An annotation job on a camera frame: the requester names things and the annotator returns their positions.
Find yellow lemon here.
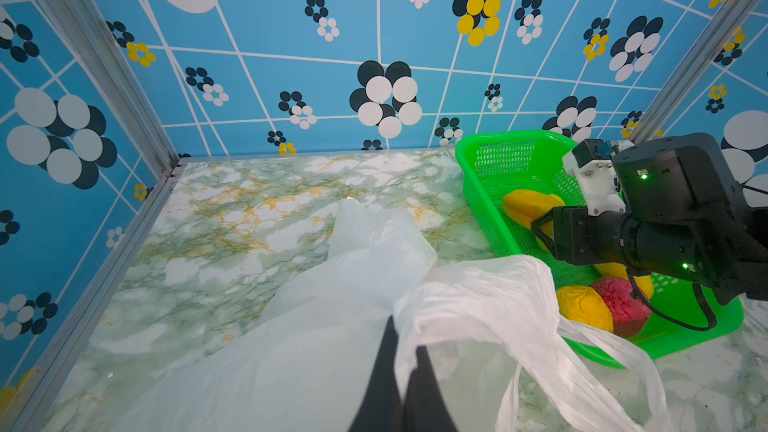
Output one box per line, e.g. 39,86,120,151
556,286,614,332

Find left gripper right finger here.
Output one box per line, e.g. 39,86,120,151
401,346,457,432

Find right aluminium corner post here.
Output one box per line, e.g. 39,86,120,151
629,0,762,144

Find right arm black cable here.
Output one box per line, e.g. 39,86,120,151
625,269,719,332

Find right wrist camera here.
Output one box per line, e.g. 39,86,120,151
563,139,634,216

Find red dragon fruit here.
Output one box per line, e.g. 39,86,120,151
591,277,651,338

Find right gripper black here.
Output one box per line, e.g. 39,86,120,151
531,133,767,305

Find aluminium corner post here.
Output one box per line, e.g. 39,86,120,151
41,0,180,182
629,0,762,144

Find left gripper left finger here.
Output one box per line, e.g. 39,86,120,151
349,316,402,432

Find left aluminium corner post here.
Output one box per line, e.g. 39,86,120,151
41,0,180,182

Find yellow mango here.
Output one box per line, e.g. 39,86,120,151
594,263,655,299

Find green plastic basket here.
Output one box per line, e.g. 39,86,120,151
456,130,744,359

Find white plastic bag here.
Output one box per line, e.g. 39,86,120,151
116,199,672,431

